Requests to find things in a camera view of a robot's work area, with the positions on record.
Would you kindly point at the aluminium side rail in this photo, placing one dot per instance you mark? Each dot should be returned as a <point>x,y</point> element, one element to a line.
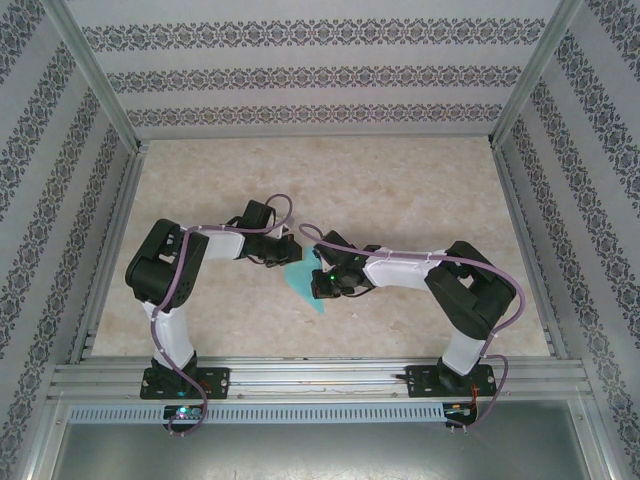
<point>111,250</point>
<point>513,200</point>

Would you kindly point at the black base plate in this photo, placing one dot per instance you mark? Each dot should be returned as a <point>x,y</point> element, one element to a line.
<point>217,385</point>
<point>417,382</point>

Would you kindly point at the aluminium frame post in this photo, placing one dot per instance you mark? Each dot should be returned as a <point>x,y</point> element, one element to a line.
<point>96,75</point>
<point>530,75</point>

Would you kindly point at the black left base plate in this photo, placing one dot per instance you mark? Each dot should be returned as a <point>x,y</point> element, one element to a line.
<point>217,385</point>

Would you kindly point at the light blue paper sheet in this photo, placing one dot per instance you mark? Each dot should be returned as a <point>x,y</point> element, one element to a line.
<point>300,280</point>

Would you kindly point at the aluminium frame bar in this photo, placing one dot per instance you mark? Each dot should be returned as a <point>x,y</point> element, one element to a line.
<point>40,450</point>
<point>595,450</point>

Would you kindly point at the left circuit board green light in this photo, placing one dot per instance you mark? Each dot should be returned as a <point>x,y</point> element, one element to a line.
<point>182,412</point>

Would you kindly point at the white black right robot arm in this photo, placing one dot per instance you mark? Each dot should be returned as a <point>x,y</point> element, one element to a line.
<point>400,267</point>

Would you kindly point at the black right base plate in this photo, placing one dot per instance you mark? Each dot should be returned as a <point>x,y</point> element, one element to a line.
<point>417,382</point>

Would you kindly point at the right circuit board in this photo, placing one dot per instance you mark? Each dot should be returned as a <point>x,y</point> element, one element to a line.
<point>457,411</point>

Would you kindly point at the grey metal panel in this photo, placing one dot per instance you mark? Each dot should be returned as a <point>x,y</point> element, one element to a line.
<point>320,455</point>

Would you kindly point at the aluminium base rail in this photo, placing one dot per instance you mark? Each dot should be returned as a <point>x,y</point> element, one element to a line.
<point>310,372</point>

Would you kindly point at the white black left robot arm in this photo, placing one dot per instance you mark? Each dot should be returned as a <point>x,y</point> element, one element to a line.
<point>172,335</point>

